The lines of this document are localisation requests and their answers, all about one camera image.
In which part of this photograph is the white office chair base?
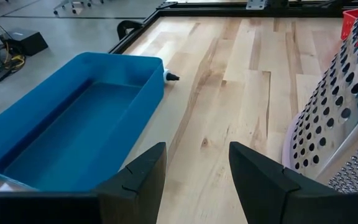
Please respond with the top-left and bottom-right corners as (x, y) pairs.
(53, 0), (93, 16)

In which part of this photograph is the red plastic basket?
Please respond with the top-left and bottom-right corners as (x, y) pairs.
(340, 7), (358, 41)

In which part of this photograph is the black floor box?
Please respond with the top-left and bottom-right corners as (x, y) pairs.
(6, 28), (49, 57)

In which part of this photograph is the black frame clamp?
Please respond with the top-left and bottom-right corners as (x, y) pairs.
(116, 19), (145, 41)

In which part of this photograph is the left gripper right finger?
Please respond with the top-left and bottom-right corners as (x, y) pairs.
(229, 141), (332, 224)

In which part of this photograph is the blue plastic bin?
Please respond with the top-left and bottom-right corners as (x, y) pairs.
(0, 52), (166, 192)

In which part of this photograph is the black aluminium table frame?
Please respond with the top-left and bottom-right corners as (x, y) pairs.
(108, 0), (358, 55)

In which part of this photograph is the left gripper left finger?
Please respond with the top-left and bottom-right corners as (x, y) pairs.
(93, 142), (167, 224)

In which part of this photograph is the steel box grater pink handle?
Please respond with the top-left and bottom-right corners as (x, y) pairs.
(281, 0), (358, 194)

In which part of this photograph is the silver frame bracket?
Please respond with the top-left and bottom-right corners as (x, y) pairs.
(246, 0), (269, 10)

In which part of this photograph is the black white-label dropper bottle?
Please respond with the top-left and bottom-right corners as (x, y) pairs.
(163, 68), (180, 83)

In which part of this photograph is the floor cable bundle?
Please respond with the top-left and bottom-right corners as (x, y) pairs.
(0, 18), (27, 85)

